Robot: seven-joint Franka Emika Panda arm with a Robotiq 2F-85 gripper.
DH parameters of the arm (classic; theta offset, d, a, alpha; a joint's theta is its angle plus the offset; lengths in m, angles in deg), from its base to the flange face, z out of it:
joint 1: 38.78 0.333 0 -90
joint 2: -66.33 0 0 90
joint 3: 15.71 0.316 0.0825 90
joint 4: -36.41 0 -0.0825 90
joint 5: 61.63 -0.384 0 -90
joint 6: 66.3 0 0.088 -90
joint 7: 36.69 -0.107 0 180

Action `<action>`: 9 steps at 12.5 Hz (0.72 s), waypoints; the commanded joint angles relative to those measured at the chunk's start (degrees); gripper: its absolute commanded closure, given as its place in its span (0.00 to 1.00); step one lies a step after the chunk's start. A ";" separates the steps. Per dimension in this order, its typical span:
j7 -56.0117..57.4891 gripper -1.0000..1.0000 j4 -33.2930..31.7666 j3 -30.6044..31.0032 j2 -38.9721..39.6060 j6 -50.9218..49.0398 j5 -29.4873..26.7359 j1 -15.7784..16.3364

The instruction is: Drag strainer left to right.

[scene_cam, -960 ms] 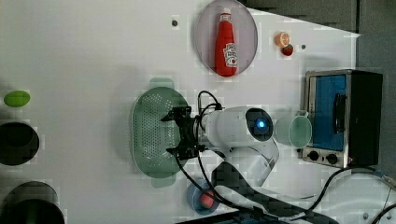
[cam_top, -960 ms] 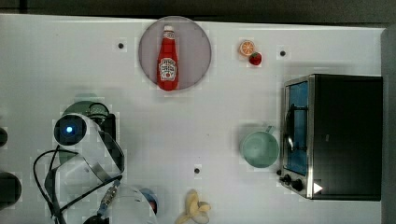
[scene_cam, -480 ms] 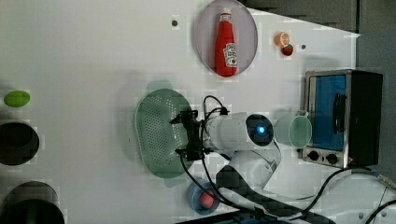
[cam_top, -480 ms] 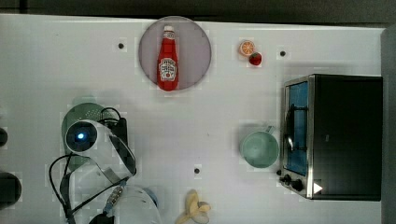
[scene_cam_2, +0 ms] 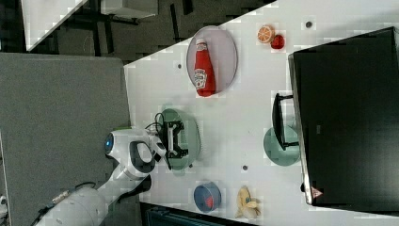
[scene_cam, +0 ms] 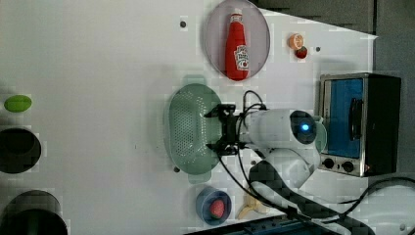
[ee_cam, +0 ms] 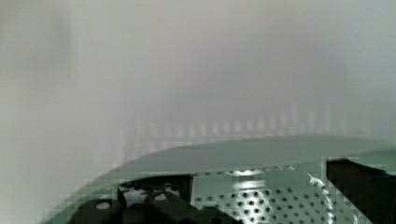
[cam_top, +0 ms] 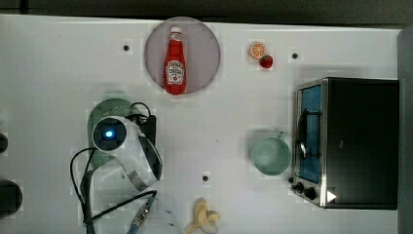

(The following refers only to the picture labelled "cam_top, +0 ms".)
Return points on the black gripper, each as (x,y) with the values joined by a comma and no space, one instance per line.
(149,128)

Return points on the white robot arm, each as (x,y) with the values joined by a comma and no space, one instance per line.
(116,190)

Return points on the red ketchup bottle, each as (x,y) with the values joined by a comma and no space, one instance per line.
(175,64)

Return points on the grey round plate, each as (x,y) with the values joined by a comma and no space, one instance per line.
(201,51)

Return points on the peeled banana toy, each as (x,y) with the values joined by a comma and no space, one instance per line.
(203,219)

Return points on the green mug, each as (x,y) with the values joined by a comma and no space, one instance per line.
(271,155)

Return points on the orange slice toy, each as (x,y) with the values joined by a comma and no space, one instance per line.
(257,50)

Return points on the red strawberry toy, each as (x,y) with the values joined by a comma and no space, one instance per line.
(266,61)

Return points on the black cylinder small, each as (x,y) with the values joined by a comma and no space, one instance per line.
(3,143)

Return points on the black cylinder large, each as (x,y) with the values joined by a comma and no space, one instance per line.
(10,198)

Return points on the black toaster oven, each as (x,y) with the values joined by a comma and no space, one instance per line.
(346,142)

